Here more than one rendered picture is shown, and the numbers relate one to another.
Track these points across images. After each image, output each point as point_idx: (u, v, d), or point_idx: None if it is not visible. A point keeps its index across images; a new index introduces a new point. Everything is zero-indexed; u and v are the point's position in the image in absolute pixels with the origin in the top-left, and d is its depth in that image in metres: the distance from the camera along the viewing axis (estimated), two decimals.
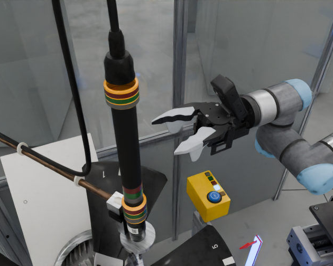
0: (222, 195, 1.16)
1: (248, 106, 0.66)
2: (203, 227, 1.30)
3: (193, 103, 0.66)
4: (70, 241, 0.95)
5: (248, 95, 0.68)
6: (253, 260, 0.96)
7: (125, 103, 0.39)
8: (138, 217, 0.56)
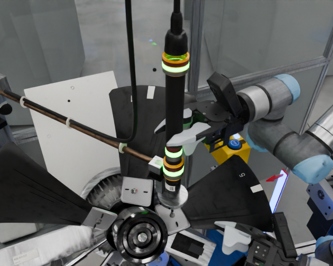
0: (242, 143, 1.15)
1: (242, 102, 0.67)
2: None
3: (187, 105, 0.66)
4: (93, 177, 0.94)
5: (241, 92, 0.69)
6: (278, 198, 0.96)
7: (179, 71, 0.50)
8: (177, 174, 0.66)
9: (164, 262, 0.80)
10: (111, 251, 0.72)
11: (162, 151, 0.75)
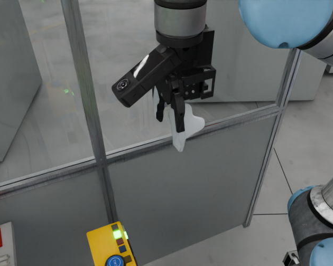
0: (126, 262, 0.83)
1: (166, 42, 0.47)
2: None
3: None
4: None
5: (155, 26, 0.47)
6: None
7: None
8: None
9: None
10: None
11: None
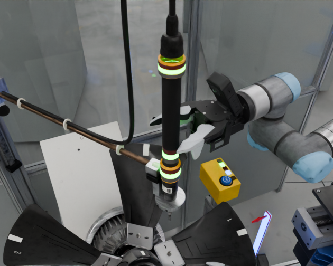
0: (233, 179, 1.27)
1: (242, 101, 0.67)
2: None
3: (189, 102, 0.67)
4: (100, 217, 1.06)
5: (241, 91, 0.69)
6: (263, 234, 1.08)
7: (175, 74, 0.50)
8: (174, 177, 0.66)
9: None
10: (122, 257, 0.85)
11: (209, 261, 0.91)
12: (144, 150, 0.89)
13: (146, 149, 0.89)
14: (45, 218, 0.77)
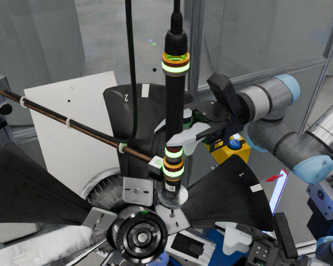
0: (242, 143, 1.15)
1: (242, 102, 0.67)
2: None
3: (187, 105, 0.66)
4: (93, 177, 0.94)
5: (241, 92, 0.69)
6: (278, 198, 0.96)
7: (179, 71, 0.50)
8: (177, 174, 0.66)
9: None
10: (117, 213, 0.72)
11: None
12: (142, 91, 0.77)
13: (145, 90, 0.77)
14: (24, 161, 0.64)
